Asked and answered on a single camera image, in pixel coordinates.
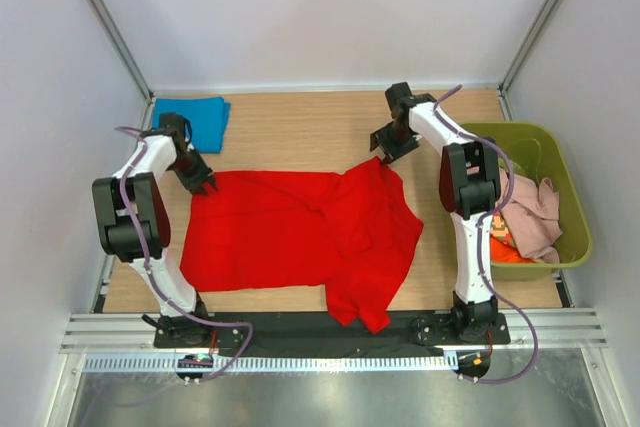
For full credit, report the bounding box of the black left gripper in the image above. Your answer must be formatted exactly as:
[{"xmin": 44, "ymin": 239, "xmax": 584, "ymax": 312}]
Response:
[{"xmin": 169, "ymin": 148, "xmax": 216, "ymax": 196}]

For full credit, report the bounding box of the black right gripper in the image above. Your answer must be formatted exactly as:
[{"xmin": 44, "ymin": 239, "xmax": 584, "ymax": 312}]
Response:
[{"xmin": 369, "ymin": 122, "xmax": 419, "ymax": 165}]

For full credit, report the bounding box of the red t-shirt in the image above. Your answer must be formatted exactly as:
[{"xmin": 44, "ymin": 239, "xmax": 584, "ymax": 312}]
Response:
[{"xmin": 180, "ymin": 158, "xmax": 423, "ymax": 334}]

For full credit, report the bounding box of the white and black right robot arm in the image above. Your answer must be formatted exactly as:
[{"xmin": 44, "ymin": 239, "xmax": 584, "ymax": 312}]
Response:
[{"xmin": 370, "ymin": 82, "xmax": 501, "ymax": 343}]

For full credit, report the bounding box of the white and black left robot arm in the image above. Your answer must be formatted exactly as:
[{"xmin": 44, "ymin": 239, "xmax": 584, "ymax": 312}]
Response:
[{"xmin": 91, "ymin": 112, "xmax": 217, "ymax": 347}]

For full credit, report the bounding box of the folded blue t-shirt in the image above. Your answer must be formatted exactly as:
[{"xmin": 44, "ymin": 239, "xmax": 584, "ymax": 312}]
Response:
[{"xmin": 152, "ymin": 97, "xmax": 231, "ymax": 154}]

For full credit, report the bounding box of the white printed t-shirt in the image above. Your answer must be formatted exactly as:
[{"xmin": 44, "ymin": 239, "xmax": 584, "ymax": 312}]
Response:
[{"xmin": 490, "ymin": 213, "xmax": 512, "ymax": 245}]

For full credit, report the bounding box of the olive green plastic bin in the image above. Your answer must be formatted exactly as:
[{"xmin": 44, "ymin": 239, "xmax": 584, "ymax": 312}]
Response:
[{"xmin": 464, "ymin": 121, "xmax": 592, "ymax": 280}]

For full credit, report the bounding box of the orange t-shirt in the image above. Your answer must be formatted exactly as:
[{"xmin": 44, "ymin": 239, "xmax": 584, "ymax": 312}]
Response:
[{"xmin": 490, "ymin": 237, "xmax": 533, "ymax": 264}]

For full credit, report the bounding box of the pink t-shirt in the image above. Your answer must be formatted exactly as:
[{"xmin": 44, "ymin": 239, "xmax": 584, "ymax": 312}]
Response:
[{"xmin": 500, "ymin": 169, "xmax": 562, "ymax": 264}]

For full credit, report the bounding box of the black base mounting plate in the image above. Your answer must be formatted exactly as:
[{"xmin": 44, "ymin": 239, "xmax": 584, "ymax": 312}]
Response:
[{"xmin": 152, "ymin": 310, "xmax": 511, "ymax": 359}]

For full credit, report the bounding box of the white slotted cable duct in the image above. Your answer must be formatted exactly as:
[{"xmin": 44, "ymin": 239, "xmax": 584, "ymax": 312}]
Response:
[{"xmin": 83, "ymin": 352, "xmax": 458, "ymax": 375}]

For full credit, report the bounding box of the aluminium front rail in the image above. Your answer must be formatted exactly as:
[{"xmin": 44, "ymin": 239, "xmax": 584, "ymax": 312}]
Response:
[{"xmin": 60, "ymin": 308, "xmax": 607, "ymax": 358}]

